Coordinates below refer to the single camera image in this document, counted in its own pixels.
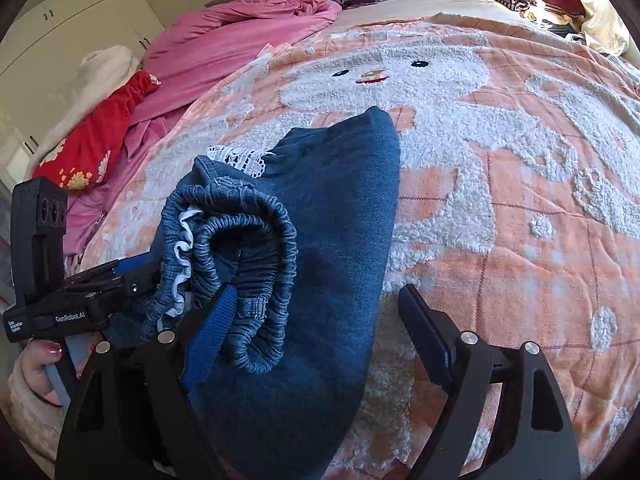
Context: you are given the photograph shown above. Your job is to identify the orange printed fleece blanket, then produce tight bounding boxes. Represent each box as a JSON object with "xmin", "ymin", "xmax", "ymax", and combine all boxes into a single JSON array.
[{"xmin": 80, "ymin": 0, "xmax": 640, "ymax": 480}]

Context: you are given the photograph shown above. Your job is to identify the person's left hand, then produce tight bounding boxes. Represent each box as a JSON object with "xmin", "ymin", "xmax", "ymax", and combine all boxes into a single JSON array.
[{"xmin": 20, "ymin": 335, "xmax": 101, "ymax": 406}]

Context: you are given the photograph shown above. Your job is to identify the cream curtain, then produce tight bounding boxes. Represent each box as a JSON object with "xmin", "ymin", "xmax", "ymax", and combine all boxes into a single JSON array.
[{"xmin": 575, "ymin": 0, "xmax": 636, "ymax": 56}]

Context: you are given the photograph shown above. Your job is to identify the person's left forearm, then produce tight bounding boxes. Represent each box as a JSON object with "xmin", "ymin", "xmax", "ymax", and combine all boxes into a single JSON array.
[{"xmin": 7, "ymin": 360, "xmax": 76, "ymax": 463}]

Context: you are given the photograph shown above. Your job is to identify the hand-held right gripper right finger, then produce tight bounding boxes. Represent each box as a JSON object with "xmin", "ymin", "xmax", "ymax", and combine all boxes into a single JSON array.
[{"xmin": 397, "ymin": 284, "xmax": 583, "ymax": 480}]

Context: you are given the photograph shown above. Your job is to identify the pink quilt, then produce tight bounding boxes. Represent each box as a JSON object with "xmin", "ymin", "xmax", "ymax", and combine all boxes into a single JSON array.
[{"xmin": 62, "ymin": 0, "xmax": 343, "ymax": 261}]

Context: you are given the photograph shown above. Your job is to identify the blue denim pants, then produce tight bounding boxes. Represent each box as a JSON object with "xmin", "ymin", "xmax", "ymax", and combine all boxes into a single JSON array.
[{"xmin": 107, "ymin": 106, "xmax": 401, "ymax": 480}]

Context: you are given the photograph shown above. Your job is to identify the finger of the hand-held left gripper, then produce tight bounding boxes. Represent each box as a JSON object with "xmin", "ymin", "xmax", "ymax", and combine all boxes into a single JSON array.
[
  {"xmin": 75, "ymin": 266, "xmax": 163, "ymax": 307},
  {"xmin": 65, "ymin": 257, "xmax": 151, "ymax": 283}
]

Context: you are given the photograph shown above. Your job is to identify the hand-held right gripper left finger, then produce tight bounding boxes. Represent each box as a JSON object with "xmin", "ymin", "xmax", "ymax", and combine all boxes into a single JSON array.
[{"xmin": 55, "ymin": 284, "xmax": 241, "ymax": 480}]

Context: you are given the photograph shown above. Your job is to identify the white fluffy cloth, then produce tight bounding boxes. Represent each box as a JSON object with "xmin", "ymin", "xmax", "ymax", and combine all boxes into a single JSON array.
[{"xmin": 25, "ymin": 45, "xmax": 141, "ymax": 181}]

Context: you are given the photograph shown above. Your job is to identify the white wardrobe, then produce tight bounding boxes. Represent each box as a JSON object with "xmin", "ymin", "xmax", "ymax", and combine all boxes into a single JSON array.
[{"xmin": 0, "ymin": 0, "xmax": 166, "ymax": 81}]

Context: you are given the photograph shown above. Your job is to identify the red floral blanket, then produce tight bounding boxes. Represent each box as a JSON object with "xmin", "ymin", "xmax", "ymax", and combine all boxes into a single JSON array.
[{"xmin": 39, "ymin": 70, "xmax": 161, "ymax": 191}]

